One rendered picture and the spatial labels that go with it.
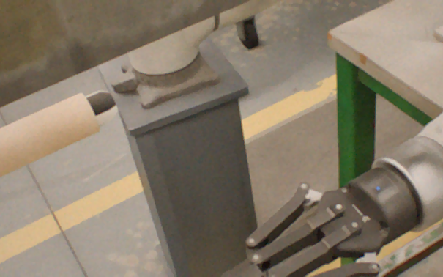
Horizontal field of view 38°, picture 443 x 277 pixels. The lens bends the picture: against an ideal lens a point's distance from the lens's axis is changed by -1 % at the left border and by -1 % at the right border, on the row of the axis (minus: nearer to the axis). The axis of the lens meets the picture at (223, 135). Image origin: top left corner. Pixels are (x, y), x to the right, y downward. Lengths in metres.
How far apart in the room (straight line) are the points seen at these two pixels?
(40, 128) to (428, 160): 0.39
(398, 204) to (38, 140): 0.36
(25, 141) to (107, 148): 1.95
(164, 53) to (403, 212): 0.80
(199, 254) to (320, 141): 0.76
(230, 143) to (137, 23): 1.21
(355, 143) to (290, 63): 1.46
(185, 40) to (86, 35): 1.08
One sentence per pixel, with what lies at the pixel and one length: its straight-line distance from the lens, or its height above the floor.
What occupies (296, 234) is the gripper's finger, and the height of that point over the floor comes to 1.04.
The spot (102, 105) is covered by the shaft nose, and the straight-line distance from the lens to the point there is 0.49.
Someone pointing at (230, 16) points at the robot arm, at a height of 0.83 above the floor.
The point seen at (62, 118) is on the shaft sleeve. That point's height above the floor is 1.26.
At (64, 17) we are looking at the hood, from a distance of 0.28.
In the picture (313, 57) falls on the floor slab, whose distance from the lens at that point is 2.69.
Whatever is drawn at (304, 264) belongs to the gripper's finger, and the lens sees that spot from 0.64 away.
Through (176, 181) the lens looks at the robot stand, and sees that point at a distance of 1.50.
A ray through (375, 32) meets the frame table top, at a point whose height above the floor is 0.93.
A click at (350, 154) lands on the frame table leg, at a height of 0.68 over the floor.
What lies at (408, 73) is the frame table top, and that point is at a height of 0.93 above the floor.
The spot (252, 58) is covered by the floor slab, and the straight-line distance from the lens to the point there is 2.72.
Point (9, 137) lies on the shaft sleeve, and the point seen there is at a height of 1.26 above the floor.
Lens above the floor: 1.54
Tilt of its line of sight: 41 degrees down
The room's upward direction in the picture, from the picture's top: 10 degrees counter-clockwise
